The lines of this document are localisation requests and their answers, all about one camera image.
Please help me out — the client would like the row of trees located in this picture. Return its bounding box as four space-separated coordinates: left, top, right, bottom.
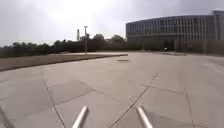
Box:
0 33 129 59

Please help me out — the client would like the pale lamp pole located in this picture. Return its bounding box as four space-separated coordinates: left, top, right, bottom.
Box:
83 25 89 56

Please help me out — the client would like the manhole cover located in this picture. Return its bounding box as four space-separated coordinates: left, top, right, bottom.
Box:
116 58 131 63

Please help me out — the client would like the large curved glass-fronted building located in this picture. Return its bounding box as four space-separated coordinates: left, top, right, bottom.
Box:
125 9 224 55

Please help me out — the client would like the distant tower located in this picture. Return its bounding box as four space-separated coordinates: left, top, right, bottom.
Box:
76 28 81 43

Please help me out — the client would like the robot's own part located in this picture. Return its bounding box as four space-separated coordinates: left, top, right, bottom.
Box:
136 105 154 128
71 105 89 128

